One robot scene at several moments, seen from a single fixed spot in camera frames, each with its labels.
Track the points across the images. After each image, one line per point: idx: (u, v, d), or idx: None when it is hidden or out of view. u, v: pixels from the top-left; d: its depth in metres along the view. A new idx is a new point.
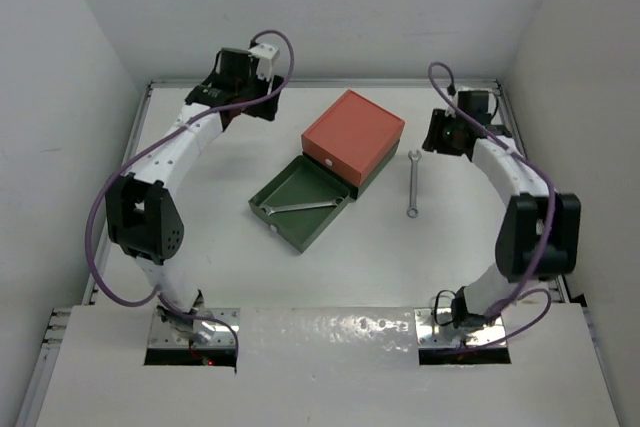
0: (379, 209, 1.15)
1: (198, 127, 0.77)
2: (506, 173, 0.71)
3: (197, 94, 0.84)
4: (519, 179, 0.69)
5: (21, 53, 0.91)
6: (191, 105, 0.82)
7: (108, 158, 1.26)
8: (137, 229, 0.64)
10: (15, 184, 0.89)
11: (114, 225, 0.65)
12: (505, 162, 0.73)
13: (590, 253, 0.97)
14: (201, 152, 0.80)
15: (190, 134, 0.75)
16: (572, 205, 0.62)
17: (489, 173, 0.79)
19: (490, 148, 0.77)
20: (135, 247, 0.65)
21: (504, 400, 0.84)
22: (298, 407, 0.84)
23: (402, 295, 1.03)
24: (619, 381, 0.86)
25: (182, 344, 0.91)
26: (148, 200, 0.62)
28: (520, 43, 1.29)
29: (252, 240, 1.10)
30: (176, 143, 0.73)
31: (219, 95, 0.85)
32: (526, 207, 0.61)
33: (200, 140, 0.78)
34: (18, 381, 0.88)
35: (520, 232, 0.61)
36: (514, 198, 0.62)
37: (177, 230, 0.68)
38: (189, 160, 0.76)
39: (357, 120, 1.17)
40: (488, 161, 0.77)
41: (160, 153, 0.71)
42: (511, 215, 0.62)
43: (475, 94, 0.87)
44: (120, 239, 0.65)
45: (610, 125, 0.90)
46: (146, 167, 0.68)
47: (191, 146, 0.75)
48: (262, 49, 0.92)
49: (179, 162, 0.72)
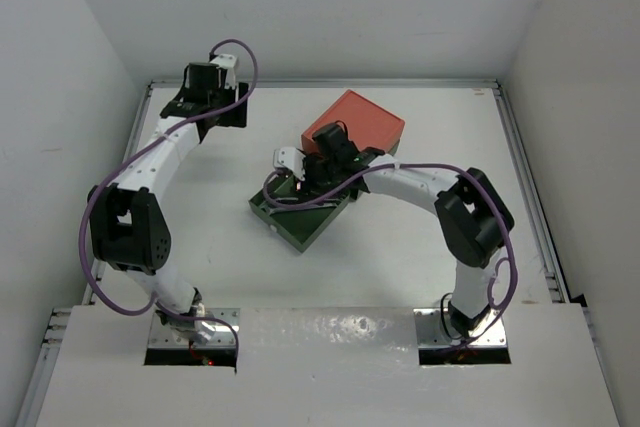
0: (378, 209, 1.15)
1: (177, 136, 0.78)
2: (413, 186, 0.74)
3: (172, 109, 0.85)
4: (426, 185, 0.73)
5: (22, 54, 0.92)
6: (167, 118, 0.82)
7: (108, 158, 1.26)
8: (123, 239, 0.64)
10: (15, 182, 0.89)
11: (99, 238, 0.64)
12: (403, 179, 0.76)
13: (592, 252, 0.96)
14: (180, 162, 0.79)
15: (169, 144, 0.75)
16: (479, 175, 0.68)
17: (392, 192, 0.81)
19: (381, 174, 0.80)
20: (123, 262, 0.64)
21: (503, 402, 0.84)
22: (298, 406, 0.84)
23: (401, 295, 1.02)
24: (619, 383, 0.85)
25: (182, 344, 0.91)
26: (135, 205, 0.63)
28: (521, 44, 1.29)
29: (251, 240, 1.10)
30: (155, 152, 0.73)
31: (194, 109, 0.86)
32: (451, 205, 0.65)
33: (179, 150, 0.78)
34: (17, 381, 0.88)
35: (463, 225, 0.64)
36: (441, 202, 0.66)
37: (164, 239, 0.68)
38: (172, 169, 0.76)
39: (355, 120, 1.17)
40: (386, 184, 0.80)
41: (141, 162, 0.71)
42: (447, 220, 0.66)
43: (330, 137, 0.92)
44: (107, 253, 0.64)
45: (610, 124, 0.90)
46: (129, 176, 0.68)
47: (172, 154, 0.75)
48: (222, 59, 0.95)
49: (162, 167, 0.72)
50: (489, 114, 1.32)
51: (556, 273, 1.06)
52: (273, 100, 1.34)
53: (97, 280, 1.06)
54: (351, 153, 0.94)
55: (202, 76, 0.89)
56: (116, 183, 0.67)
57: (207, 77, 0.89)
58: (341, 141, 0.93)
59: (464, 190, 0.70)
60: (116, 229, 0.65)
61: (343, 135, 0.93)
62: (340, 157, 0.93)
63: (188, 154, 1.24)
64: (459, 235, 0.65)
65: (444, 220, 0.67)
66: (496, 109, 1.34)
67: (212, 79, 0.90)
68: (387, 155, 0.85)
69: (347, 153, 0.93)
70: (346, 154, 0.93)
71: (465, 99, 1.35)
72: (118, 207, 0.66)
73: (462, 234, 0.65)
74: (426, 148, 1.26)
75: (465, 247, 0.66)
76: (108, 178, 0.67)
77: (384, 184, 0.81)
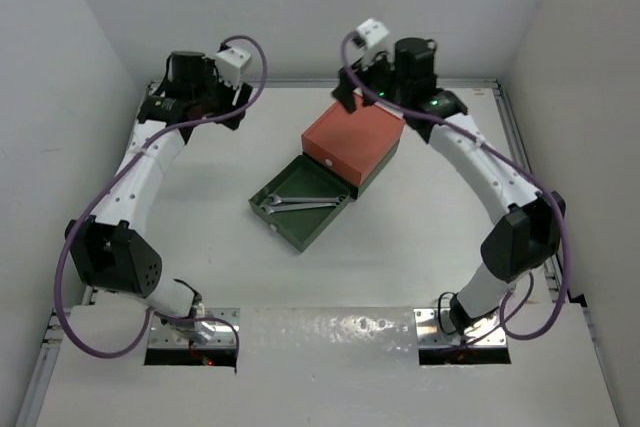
0: (377, 209, 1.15)
1: (156, 149, 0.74)
2: (486, 176, 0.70)
3: (149, 108, 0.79)
4: (501, 186, 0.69)
5: (21, 54, 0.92)
6: (145, 124, 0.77)
7: (108, 158, 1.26)
8: (108, 272, 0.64)
10: (16, 182, 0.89)
11: (86, 271, 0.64)
12: (477, 161, 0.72)
13: (592, 252, 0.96)
14: (163, 175, 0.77)
15: (148, 161, 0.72)
16: (559, 201, 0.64)
17: (454, 160, 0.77)
19: (456, 141, 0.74)
20: (113, 287, 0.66)
21: (503, 403, 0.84)
22: (298, 407, 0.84)
23: (401, 296, 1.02)
24: (620, 384, 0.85)
25: (182, 344, 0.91)
26: (113, 246, 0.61)
28: (521, 43, 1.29)
29: (251, 240, 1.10)
30: (132, 177, 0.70)
31: (174, 106, 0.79)
32: (518, 224, 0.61)
33: (160, 162, 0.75)
34: (17, 381, 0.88)
35: (517, 245, 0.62)
36: (508, 217, 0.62)
37: (153, 263, 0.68)
38: (153, 187, 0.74)
39: (356, 120, 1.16)
40: (455, 153, 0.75)
41: (119, 189, 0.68)
42: (504, 234, 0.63)
43: (417, 58, 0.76)
44: (97, 282, 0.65)
45: (611, 125, 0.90)
46: (107, 207, 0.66)
47: (151, 172, 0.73)
48: (229, 55, 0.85)
49: (142, 191, 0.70)
50: (489, 114, 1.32)
51: (556, 273, 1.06)
52: (273, 100, 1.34)
53: None
54: (429, 86, 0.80)
55: (186, 68, 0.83)
56: (95, 215, 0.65)
57: (192, 68, 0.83)
58: (426, 69, 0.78)
59: (532, 208, 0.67)
60: (100, 260, 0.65)
61: (431, 64, 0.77)
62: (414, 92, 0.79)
63: (188, 154, 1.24)
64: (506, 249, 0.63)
65: (499, 230, 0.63)
66: (496, 109, 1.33)
67: (198, 71, 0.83)
68: (467, 118, 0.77)
69: (421, 85, 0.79)
70: (421, 88, 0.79)
71: (465, 99, 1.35)
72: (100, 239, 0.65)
73: (509, 253, 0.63)
74: (426, 148, 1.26)
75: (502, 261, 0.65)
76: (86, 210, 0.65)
77: (454, 149, 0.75)
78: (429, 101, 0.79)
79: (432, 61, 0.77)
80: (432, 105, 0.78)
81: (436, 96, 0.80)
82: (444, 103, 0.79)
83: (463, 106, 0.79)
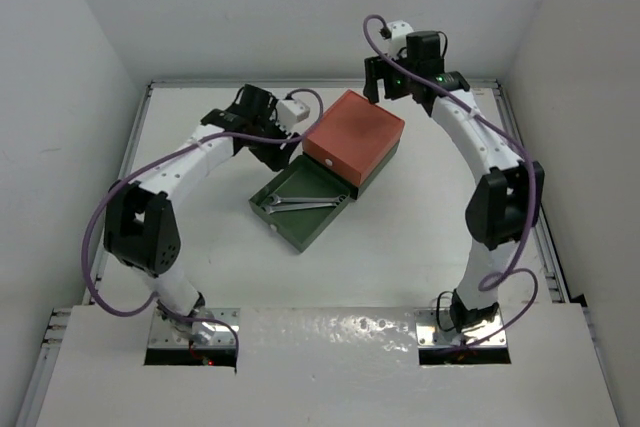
0: (378, 209, 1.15)
1: (210, 147, 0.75)
2: (472, 141, 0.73)
3: (214, 119, 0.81)
4: (487, 150, 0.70)
5: (22, 54, 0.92)
6: (206, 126, 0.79)
7: (108, 158, 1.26)
8: (132, 239, 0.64)
10: (16, 182, 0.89)
11: (111, 232, 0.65)
12: (468, 127, 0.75)
13: (592, 253, 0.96)
14: (207, 172, 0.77)
15: (200, 153, 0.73)
16: (539, 170, 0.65)
17: (451, 133, 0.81)
19: (453, 111, 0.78)
20: (128, 258, 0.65)
21: (503, 402, 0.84)
22: (298, 407, 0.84)
23: (400, 295, 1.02)
24: (620, 384, 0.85)
25: (182, 344, 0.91)
26: (149, 211, 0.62)
28: (521, 43, 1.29)
29: (251, 240, 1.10)
30: (185, 159, 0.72)
31: (236, 119, 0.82)
32: (494, 184, 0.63)
33: (209, 160, 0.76)
34: (17, 382, 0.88)
35: (494, 206, 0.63)
36: (485, 178, 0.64)
37: (173, 245, 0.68)
38: (197, 178, 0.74)
39: (356, 120, 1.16)
40: (451, 124, 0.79)
41: (167, 166, 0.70)
42: (482, 193, 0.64)
43: (425, 39, 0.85)
44: (116, 248, 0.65)
45: (611, 125, 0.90)
46: (153, 178, 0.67)
47: (200, 165, 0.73)
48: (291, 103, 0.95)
49: (189, 174, 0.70)
50: (489, 114, 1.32)
51: (556, 272, 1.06)
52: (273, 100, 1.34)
53: (97, 280, 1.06)
54: (436, 69, 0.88)
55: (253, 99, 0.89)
56: (139, 181, 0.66)
57: (258, 100, 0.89)
58: (432, 51, 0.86)
59: (515, 176, 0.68)
60: (128, 227, 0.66)
61: (437, 46, 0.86)
62: (422, 70, 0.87)
63: None
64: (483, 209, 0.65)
65: (480, 192, 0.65)
66: (497, 109, 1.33)
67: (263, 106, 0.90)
68: (469, 93, 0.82)
69: (433, 67, 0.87)
70: (429, 67, 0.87)
71: None
72: (135, 206, 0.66)
73: (485, 213, 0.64)
74: (426, 148, 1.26)
75: (480, 222, 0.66)
76: (132, 173, 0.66)
77: (449, 118, 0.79)
78: (435, 77, 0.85)
79: (438, 45, 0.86)
80: (437, 81, 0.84)
81: (442, 75, 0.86)
82: (449, 80, 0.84)
83: (466, 83, 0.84)
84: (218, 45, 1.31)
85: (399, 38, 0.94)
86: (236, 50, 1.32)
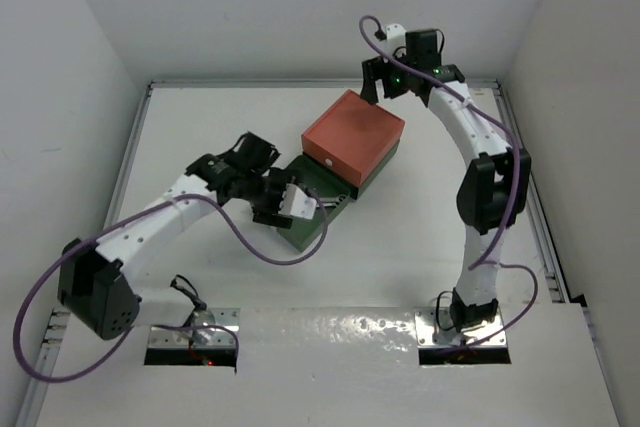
0: (378, 209, 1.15)
1: (185, 205, 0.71)
2: (465, 129, 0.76)
3: (200, 167, 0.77)
4: (477, 137, 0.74)
5: (22, 54, 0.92)
6: (189, 176, 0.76)
7: (108, 158, 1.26)
8: (84, 301, 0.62)
10: (16, 182, 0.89)
11: (64, 289, 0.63)
12: (461, 116, 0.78)
13: (592, 253, 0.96)
14: (183, 229, 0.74)
15: (172, 213, 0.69)
16: (525, 157, 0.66)
17: (445, 121, 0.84)
19: (447, 101, 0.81)
20: (80, 316, 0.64)
21: (503, 402, 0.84)
22: (298, 407, 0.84)
23: (400, 295, 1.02)
24: (620, 385, 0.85)
25: (182, 344, 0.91)
26: (99, 282, 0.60)
28: (521, 43, 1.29)
29: (251, 240, 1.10)
30: (154, 219, 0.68)
31: (224, 173, 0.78)
32: (483, 168, 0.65)
33: (183, 219, 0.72)
34: (17, 381, 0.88)
35: (482, 188, 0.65)
36: (474, 162, 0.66)
37: (127, 309, 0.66)
38: (168, 236, 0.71)
39: (355, 119, 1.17)
40: (445, 112, 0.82)
41: (134, 227, 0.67)
42: (471, 177, 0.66)
43: (423, 34, 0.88)
44: (67, 306, 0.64)
45: (610, 125, 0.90)
46: (114, 239, 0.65)
47: (171, 225, 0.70)
48: (300, 199, 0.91)
49: (155, 238, 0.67)
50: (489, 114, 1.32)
51: (555, 272, 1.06)
52: (273, 100, 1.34)
53: None
54: (434, 64, 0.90)
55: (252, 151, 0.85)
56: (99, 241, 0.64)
57: (256, 153, 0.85)
58: (430, 46, 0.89)
59: (504, 163, 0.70)
60: (83, 286, 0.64)
61: (435, 41, 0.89)
62: (419, 64, 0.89)
63: (188, 154, 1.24)
64: (472, 192, 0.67)
65: (469, 176, 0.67)
66: (496, 109, 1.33)
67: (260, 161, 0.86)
68: (465, 85, 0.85)
69: (430, 62, 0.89)
70: (427, 62, 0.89)
71: None
72: None
73: (474, 196, 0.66)
74: (426, 148, 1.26)
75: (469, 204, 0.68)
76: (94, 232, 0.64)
77: (443, 108, 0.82)
78: (432, 70, 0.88)
79: (436, 40, 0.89)
80: (434, 73, 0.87)
81: (439, 67, 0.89)
82: (446, 73, 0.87)
83: (462, 75, 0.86)
84: (218, 45, 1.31)
85: (396, 36, 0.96)
86: (235, 49, 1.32)
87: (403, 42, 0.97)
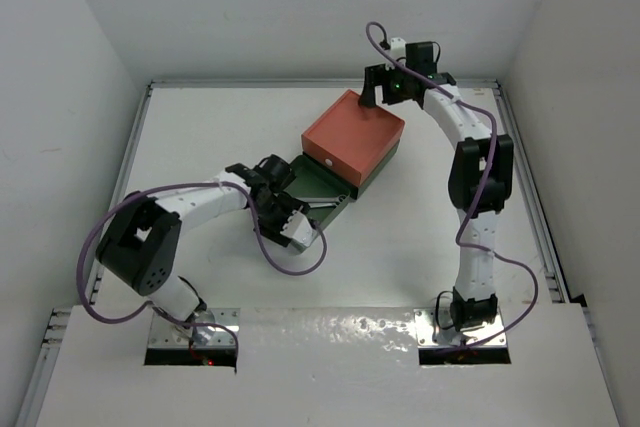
0: (378, 209, 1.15)
1: (229, 190, 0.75)
2: (452, 120, 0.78)
3: (238, 168, 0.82)
4: (464, 126, 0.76)
5: (21, 53, 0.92)
6: (229, 173, 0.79)
7: (107, 158, 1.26)
8: (127, 252, 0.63)
10: (15, 183, 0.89)
11: (110, 237, 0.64)
12: (451, 110, 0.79)
13: (592, 252, 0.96)
14: (217, 214, 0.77)
15: (218, 192, 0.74)
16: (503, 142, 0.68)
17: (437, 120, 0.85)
19: (438, 98, 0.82)
20: (116, 268, 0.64)
21: (503, 402, 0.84)
22: (298, 407, 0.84)
23: (400, 295, 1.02)
24: (620, 385, 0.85)
25: (182, 344, 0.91)
26: (156, 226, 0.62)
28: (521, 43, 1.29)
29: (251, 240, 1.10)
30: (203, 193, 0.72)
31: (258, 176, 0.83)
32: (468, 150, 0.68)
33: (223, 203, 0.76)
34: (16, 381, 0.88)
35: (468, 170, 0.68)
36: (460, 144, 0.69)
37: (162, 271, 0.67)
38: (205, 215, 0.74)
39: (354, 119, 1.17)
40: (434, 107, 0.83)
41: (188, 194, 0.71)
42: (458, 160, 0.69)
43: (420, 45, 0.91)
44: (107, 255, 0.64)
45: (610, 124, 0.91)
46: (170, 199, 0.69)
47: (214, 204, 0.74)
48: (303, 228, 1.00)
49: (203, 208, 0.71)
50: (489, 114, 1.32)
51: (556, 273, 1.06)
52: (272, 100, 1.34)
53: (97, 280, 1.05)
54: (429, 72, 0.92)
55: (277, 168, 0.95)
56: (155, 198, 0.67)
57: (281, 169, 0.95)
58: (427, 56, 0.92)
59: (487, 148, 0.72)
60: (128, 238, 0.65)
61: (430, 51, 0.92)
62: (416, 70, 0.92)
63: (188, 154, 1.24)
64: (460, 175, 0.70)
65: (456, 159, 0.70)
66: (496, 109, 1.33)
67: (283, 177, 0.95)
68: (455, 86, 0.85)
69: (425, 70, 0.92)
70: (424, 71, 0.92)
71: (465, 99, 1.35)
72: (143, 220, 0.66)
73: (461, 178, 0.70)
74: (426, 148, 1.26)
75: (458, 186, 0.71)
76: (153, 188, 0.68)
77: (433, 105, 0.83)
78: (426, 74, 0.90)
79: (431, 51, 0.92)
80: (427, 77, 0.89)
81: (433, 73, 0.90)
82: (438, 76, 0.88)
83: (452, 76, 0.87)
84: (218, 45, 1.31)
85: (397, 48, 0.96)
86: (235, 49, 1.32)
87: (403, 54, 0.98)
